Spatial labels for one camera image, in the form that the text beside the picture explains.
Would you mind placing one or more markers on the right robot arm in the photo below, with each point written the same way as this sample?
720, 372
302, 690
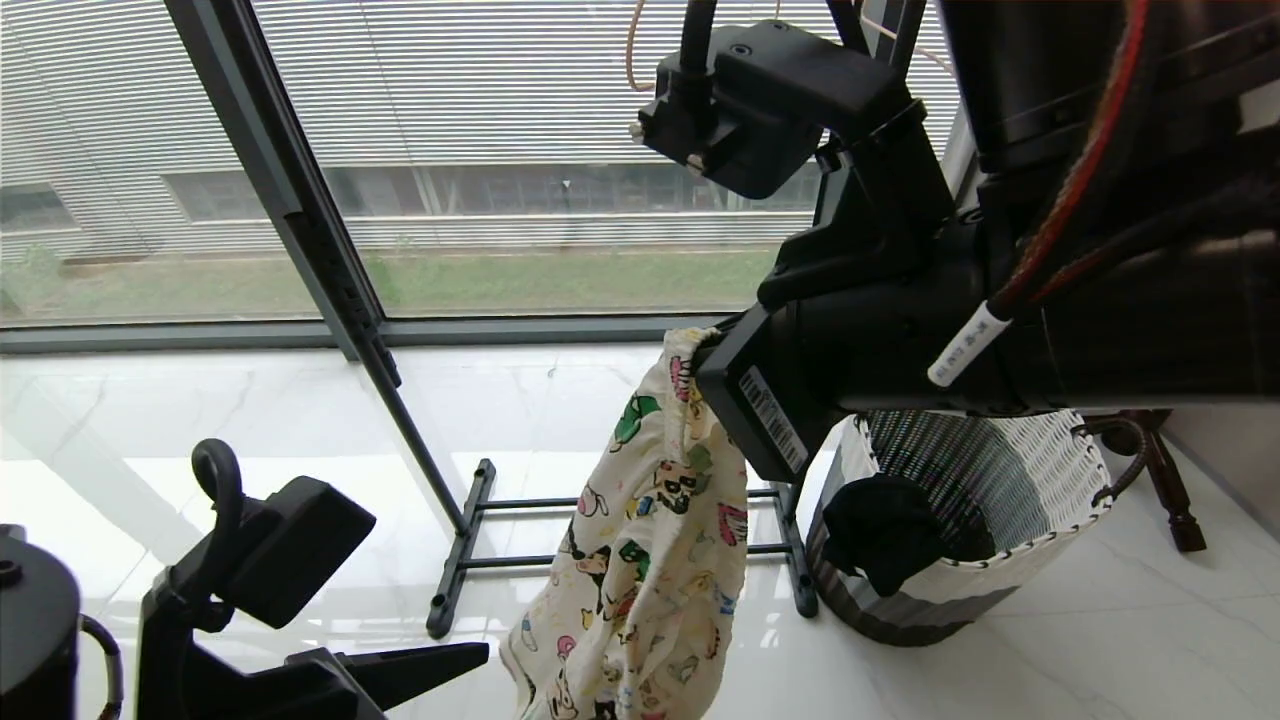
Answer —
1100, 100

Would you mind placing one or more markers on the white laundry basket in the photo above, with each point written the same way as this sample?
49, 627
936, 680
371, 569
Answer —
1040, 470

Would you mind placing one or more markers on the black garment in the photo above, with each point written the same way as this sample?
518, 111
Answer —
880, 530

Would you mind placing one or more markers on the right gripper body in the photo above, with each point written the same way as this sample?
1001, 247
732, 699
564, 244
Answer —
860, 340

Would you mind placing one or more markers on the dark brown wooden stand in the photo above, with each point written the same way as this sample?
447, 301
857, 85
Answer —
1165, 480

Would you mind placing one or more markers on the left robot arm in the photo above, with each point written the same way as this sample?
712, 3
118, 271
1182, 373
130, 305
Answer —
35, 620

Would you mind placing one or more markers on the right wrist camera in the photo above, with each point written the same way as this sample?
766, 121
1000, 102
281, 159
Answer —
760, 100

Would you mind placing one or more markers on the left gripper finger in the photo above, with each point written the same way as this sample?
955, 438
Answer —
410, 672

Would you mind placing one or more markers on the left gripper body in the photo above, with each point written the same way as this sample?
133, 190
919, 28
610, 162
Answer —
230, 690

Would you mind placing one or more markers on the window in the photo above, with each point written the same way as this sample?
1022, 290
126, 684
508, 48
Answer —
250, 150

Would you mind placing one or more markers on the black clothes rack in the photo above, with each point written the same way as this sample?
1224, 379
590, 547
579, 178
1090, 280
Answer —
455, 555

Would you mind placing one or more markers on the cream printed garment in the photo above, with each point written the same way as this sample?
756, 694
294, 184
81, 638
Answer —
640, 560

